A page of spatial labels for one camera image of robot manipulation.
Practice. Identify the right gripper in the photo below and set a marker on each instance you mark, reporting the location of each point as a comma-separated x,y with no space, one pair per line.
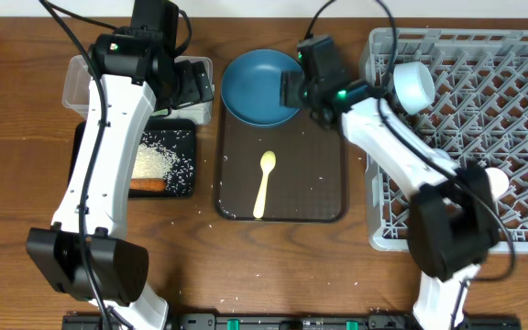
289,88

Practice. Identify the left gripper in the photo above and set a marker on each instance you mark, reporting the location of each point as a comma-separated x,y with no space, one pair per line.
197,87

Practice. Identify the dark blue plate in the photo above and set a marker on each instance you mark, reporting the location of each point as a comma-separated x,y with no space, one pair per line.
251,87

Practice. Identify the yellow plastic spoon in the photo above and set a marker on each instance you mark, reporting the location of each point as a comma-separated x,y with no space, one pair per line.
267,165

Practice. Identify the white rice pile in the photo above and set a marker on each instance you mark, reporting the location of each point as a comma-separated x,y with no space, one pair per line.
169,155

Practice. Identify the orange carrot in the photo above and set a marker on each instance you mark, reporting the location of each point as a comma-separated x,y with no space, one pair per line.
148,185

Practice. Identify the light blue bowl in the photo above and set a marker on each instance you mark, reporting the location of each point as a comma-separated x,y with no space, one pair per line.
414,86

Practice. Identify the pink plastic cup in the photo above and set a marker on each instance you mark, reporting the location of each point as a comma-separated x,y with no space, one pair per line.
498,181

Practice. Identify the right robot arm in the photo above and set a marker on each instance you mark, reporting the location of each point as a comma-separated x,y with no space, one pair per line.
451,228

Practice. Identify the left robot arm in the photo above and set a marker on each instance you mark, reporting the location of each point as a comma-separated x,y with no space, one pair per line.
84,252

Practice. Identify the clear plastic waste bin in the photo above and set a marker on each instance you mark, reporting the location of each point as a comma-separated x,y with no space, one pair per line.
76,92

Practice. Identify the grey dishwasher rack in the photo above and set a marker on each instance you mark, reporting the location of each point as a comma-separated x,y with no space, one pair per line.
480,108

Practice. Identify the black plastic tray bin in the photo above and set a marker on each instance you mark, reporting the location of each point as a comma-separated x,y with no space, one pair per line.
159,123

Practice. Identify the dark brown serving tray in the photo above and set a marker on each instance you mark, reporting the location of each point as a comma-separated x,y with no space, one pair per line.
308,183

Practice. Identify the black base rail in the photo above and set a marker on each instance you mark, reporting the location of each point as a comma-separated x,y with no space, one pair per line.
207,321

